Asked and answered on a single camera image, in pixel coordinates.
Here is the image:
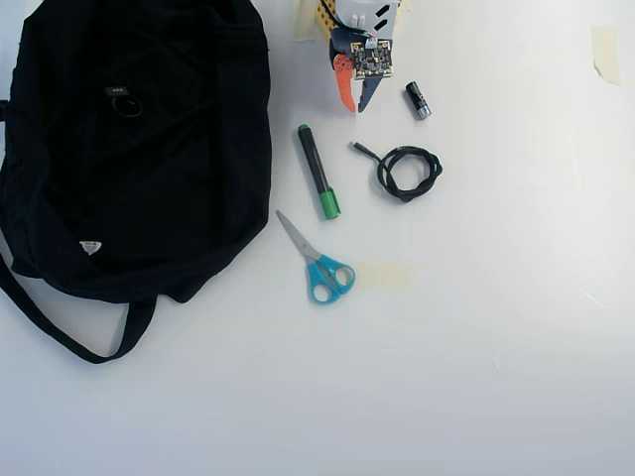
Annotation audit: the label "small black cylinder flashlight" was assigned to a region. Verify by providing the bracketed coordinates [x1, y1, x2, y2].
[404, 80, 434, 122]

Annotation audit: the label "black fabric bag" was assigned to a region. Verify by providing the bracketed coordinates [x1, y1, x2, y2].
[0, 0, 274, 366]

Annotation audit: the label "black marker with green cap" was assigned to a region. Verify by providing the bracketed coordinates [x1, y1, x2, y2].
[296, 124, 342, 221]

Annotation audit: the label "blue-handled scissors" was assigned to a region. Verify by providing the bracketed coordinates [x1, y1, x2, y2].
[275, 209, 357, 305]

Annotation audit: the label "camera circuit board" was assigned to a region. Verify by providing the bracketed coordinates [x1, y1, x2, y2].
[348, 38, 397, 81]

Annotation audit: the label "coiled black usb cable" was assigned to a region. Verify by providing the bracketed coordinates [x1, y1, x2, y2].
[348, 141, 445, 204]

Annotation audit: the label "grey-blue gripper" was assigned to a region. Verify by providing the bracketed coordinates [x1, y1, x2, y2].
[328, 28, 387, 114]

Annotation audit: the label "black bike light red lens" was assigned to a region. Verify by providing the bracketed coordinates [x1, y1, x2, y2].
[104, 84, 146, 121]

